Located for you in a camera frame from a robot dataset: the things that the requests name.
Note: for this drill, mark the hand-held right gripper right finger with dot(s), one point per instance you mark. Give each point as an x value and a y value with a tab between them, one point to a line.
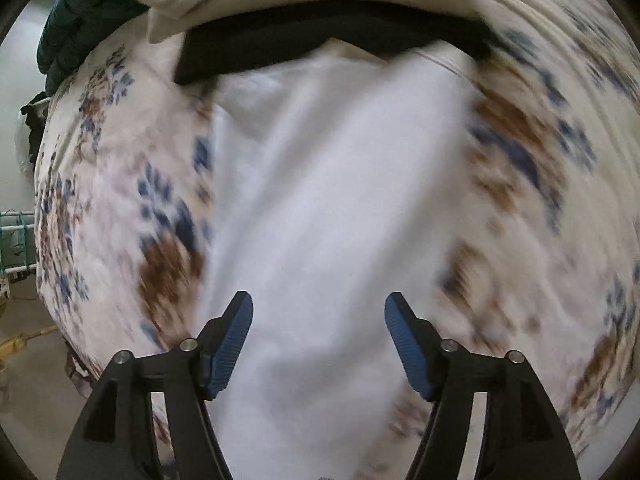
407	345

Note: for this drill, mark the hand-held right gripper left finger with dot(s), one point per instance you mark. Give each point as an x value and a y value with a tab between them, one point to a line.
231	345

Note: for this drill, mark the white garment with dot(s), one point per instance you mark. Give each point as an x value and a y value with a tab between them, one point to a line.
325	220

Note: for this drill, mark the floral bed sheet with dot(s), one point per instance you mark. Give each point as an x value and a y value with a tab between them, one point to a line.
120	200

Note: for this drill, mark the yellow tool on floor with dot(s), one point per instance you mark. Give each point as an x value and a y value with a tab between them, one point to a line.
22	340

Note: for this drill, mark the green metal rack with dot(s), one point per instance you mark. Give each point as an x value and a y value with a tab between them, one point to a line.
15	245

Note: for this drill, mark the black folded cloth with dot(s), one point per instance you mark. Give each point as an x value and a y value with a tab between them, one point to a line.
320	35

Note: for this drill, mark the teal quilted blanket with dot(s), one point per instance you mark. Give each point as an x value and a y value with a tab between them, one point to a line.
75	15

